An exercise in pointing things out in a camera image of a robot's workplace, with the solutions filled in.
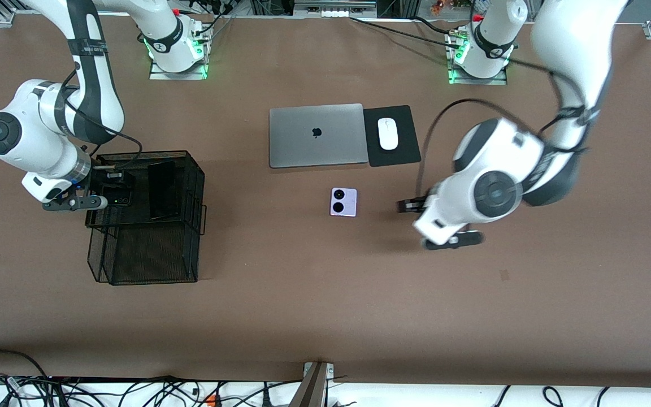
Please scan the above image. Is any black flip phone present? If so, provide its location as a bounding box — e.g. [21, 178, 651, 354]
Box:
[101, 188, 134, 207]

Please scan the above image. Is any black slab smartphone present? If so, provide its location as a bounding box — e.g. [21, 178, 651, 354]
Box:
[147, 161, 180, 221]

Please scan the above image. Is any pink flip phone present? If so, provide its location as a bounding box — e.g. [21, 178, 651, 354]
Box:
[329, 187, 358, 218]

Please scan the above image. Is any black mouse pad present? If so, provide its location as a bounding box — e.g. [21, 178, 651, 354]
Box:
[363, 105, 422, 167]

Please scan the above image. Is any white computer mouse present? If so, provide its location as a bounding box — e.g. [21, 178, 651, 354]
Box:
[378, 117, 399, 151]

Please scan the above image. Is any silver laptop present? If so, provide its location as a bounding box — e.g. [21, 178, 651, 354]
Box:
[269, 103, 369, 169]

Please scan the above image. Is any white power strip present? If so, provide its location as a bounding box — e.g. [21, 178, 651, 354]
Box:
[294, 0, 377, 19]

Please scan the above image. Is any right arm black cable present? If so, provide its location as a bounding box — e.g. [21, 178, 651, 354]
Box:
[54, 0, 236, 170]

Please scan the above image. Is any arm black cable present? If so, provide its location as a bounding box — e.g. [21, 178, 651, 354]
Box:
[54, 0, 236, 170]
[416, 54, 592, 198]

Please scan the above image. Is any black wire mesh organizer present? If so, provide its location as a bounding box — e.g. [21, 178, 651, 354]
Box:
[85, 150, 207, 286]

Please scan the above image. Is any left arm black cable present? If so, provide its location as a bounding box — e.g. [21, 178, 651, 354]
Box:
[416, 54, 592, 198]

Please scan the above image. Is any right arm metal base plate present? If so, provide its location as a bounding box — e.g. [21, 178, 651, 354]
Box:
[149, 42, 209, 80]

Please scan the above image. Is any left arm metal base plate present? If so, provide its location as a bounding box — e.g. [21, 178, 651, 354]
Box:
[447, 28, 508, 85]

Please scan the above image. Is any long black table cable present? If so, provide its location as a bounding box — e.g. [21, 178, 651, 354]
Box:
[350, 16, 462, 49]

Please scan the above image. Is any thick black looped cable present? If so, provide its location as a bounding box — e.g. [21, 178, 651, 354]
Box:
[0, 349, 49, 378]

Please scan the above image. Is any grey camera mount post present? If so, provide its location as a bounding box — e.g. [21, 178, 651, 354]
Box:
[290, 362, 335, 407]

